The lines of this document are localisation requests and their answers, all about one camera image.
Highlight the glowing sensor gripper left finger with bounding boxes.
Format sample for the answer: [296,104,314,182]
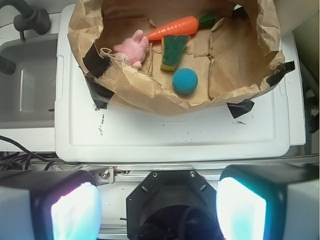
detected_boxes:
[0,170,102,240]

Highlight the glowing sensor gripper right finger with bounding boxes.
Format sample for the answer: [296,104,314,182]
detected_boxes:
[216,163,320,240]

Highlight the pink plush bunny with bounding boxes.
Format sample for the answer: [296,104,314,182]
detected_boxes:
[113,29,149,70]

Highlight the black tape strip bottom right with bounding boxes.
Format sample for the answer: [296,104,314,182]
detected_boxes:
[227,99,255,119]

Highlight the black tape strip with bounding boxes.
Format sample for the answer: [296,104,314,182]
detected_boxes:
[266,61,296,88]
[227,99,255,119]
[82,43,115,109]

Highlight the white plastic bin lid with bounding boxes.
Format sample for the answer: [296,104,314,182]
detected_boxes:
[54,4,290,163]

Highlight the grey plastic sink basin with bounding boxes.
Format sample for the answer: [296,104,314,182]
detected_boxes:
[0,34,58,129]

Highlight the blue foam ball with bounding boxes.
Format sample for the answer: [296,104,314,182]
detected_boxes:
[172,68,198,95]

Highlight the black tape strip left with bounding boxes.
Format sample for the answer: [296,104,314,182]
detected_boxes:
[82,43,115,109]

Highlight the brown paper bag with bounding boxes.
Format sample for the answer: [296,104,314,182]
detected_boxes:
[67,0,285,116]

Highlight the green and yellow sponge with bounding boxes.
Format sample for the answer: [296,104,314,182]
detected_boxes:
[160,35,191,71]

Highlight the dark grey faucet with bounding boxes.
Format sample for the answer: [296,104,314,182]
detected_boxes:
[0,0,52,41]

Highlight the orange plastic toy carrot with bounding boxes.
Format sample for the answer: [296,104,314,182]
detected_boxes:
[146,12,216,41]

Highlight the black cable bundle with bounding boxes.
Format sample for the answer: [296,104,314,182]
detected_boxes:
[0,135,63,173]

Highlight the aluminium extrusion rail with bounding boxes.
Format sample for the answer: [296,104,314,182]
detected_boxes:
[52,163,225,186]

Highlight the black octagonal mount plate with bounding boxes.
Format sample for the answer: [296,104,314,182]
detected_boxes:
[126,170,224,240]

